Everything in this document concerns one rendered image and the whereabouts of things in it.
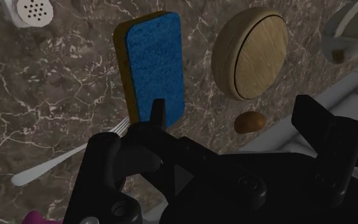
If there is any grey bowl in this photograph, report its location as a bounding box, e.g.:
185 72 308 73
320 1 358 65

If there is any small brown egg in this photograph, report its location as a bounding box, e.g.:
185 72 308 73
233 111 266 135

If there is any white salt shaker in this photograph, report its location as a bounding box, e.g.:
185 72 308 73
0 0 54 29

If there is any white sink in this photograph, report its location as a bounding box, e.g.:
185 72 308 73
141 46 358 224

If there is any magenta object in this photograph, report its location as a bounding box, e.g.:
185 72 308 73
22 210 64 224

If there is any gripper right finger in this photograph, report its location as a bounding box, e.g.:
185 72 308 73
291 94 358 208

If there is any silver fork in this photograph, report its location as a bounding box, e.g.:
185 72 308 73
11 116 131 187

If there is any round wooden container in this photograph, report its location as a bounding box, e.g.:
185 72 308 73
210 6 289 101

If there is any blue and yellow sponge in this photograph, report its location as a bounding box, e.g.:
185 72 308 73
113 10 186 129

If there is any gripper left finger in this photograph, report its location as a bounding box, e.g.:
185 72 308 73
62 98 179 224

